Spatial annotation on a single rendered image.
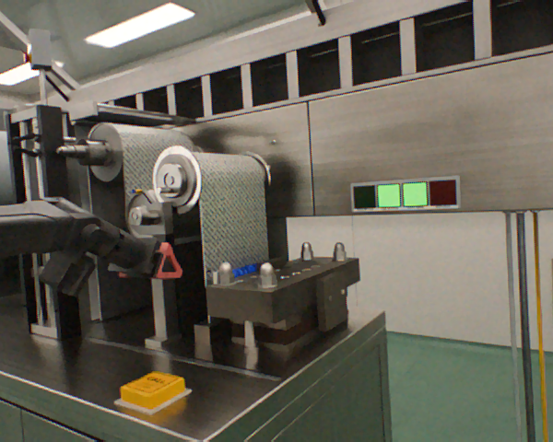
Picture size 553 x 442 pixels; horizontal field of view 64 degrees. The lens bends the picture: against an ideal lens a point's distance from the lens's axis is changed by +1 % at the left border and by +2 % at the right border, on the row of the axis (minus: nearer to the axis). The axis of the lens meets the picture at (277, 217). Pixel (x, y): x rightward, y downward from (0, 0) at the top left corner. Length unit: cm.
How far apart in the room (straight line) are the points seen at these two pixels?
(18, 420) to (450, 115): 108
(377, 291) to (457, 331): 64
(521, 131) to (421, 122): 20
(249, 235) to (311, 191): 21
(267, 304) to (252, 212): 33
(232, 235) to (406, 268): 265
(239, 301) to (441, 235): 271
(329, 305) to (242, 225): 28
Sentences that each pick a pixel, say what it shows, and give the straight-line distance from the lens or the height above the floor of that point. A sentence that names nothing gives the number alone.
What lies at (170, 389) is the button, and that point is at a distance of 74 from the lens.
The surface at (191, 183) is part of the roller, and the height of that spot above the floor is 124.
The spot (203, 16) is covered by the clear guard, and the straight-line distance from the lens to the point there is 138.
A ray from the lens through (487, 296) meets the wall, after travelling 347.
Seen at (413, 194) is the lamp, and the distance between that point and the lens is 104.
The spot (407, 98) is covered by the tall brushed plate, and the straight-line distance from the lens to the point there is 107.
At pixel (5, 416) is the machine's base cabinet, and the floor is 78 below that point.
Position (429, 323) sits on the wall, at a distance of 361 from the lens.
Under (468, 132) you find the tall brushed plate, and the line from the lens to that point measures 102.
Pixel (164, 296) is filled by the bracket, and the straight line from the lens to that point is 99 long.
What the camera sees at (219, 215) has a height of 117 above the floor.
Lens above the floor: 120
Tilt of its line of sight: 3 degrees down
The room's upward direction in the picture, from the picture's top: 4 degrees counter-clockwise
